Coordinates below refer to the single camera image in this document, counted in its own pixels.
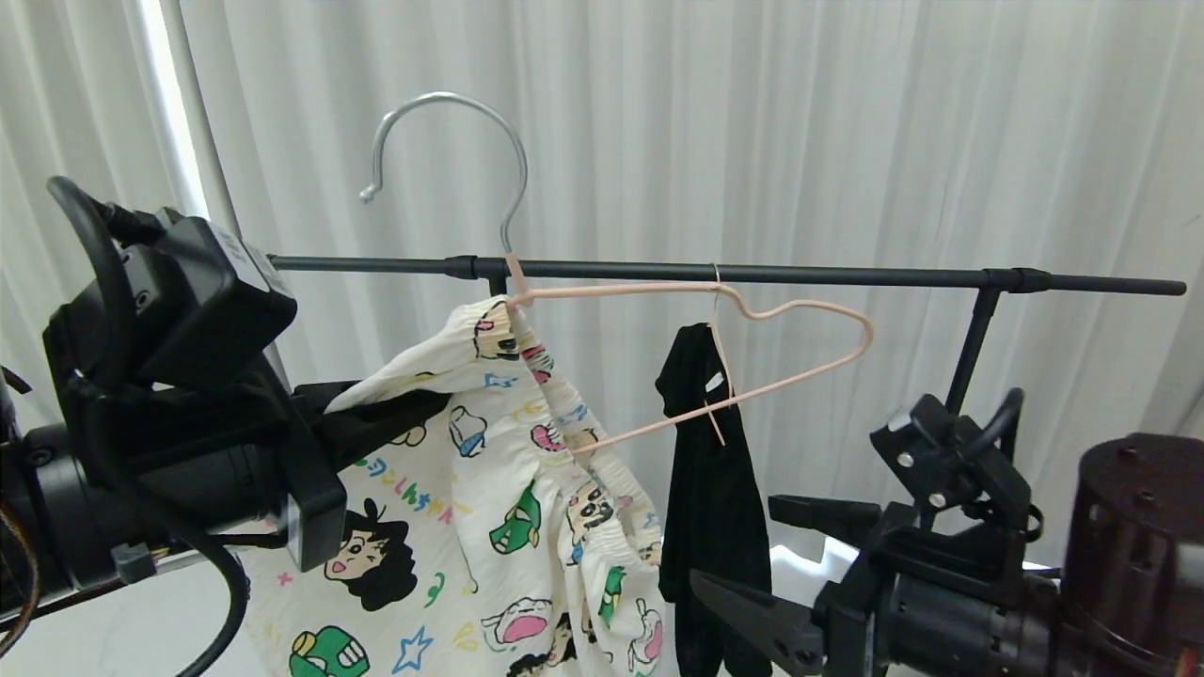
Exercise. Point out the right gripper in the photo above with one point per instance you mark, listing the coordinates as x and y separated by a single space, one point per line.
941 621

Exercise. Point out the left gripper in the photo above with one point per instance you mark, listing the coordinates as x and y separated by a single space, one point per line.
188 508

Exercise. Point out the black T-shirt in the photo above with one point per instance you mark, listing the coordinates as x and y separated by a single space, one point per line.
715 527

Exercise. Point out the cream printed garment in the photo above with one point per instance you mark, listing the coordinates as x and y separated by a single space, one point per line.
470 564

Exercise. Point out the pink clothes hanger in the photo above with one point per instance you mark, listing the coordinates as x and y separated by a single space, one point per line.
658 288
722 348

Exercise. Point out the black clothes rack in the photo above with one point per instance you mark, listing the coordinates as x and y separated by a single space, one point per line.
847 275

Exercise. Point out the white curtain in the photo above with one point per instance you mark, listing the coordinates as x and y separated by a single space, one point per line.
752 122

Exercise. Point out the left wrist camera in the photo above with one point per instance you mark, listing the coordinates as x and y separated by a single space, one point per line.
188 301

